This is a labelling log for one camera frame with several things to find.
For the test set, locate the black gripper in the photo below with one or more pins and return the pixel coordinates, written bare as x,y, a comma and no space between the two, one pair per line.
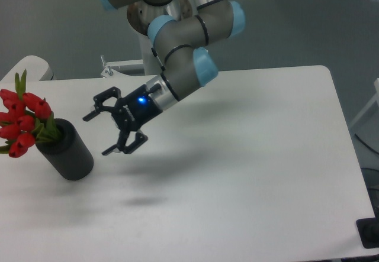
129,112

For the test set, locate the red tulip bouquet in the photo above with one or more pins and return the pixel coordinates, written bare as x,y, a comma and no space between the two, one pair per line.
29,120

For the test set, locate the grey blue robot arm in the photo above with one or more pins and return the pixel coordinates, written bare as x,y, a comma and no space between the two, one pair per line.
179,43

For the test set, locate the black cylindrical vase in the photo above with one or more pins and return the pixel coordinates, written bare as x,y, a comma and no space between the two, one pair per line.
69,156

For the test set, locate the white rounded chair back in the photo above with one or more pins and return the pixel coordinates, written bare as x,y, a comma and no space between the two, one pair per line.
37,70

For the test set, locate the black box at table edge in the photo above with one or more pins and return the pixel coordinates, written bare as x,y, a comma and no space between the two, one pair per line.
368,232

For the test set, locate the white pedestal base frame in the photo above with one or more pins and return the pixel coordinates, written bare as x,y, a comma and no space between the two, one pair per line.
121,68

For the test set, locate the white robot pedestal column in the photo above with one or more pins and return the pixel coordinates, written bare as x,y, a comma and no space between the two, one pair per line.
148,46

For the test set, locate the white frame at right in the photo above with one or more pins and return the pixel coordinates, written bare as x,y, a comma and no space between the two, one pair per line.
367,111

